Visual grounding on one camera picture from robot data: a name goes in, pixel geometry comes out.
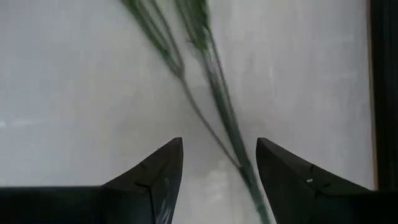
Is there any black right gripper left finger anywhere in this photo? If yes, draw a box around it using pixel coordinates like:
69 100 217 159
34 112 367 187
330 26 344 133
0 137 184 224

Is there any thick green flower stem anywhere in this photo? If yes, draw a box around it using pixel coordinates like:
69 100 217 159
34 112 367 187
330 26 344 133
174 0 276 224

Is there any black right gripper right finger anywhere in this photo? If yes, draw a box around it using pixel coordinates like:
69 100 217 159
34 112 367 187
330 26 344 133
256 137 398 224

